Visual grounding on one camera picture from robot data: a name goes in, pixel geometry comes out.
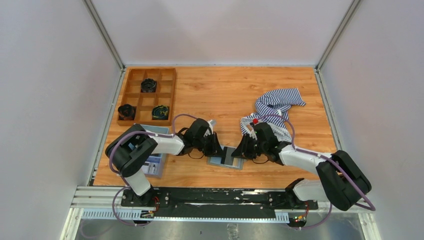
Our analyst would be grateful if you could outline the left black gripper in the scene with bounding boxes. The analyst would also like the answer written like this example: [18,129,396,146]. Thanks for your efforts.
[193,131,226,158]

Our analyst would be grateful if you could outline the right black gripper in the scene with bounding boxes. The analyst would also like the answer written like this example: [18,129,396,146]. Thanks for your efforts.
[231,133,268,160]

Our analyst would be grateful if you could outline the grey card holder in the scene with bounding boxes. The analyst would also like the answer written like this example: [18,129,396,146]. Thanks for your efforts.
[206,145,247,170]

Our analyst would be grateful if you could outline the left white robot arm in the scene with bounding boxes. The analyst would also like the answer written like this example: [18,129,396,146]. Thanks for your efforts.
[105,118,225,207]

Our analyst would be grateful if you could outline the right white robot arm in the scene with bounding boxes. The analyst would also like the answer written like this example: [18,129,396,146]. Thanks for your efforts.
[232,122,372,211]

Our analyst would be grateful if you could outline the striped blue white cloth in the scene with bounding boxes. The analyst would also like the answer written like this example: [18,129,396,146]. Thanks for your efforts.
[240,88,306,142]

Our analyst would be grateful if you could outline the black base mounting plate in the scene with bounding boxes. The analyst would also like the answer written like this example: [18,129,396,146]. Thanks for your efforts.
[120,187,318,219]

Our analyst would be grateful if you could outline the light blue box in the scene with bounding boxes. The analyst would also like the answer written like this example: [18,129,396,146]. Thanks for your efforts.
[134,124,169,179]

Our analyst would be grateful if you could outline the blue green rolled belt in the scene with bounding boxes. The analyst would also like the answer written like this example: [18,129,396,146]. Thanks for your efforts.
[151,105,170,120]

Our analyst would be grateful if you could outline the wooden compartment tray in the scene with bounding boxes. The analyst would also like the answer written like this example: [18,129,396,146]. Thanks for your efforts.
[116,67,177,127]

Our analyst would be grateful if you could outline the black rolled belt top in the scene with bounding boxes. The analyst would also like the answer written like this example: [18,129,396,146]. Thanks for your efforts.
[140,78,158,93]

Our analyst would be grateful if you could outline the black rolled belt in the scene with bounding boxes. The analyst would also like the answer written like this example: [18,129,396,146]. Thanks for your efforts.
[140,78,158,93]
[117,104,137,121]

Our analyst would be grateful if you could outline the black rolled belt left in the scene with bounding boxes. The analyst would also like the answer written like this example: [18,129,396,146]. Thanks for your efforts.
[117,104,137,121]

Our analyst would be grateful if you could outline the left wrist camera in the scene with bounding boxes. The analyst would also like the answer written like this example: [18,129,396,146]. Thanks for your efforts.
[207,119,217,134]

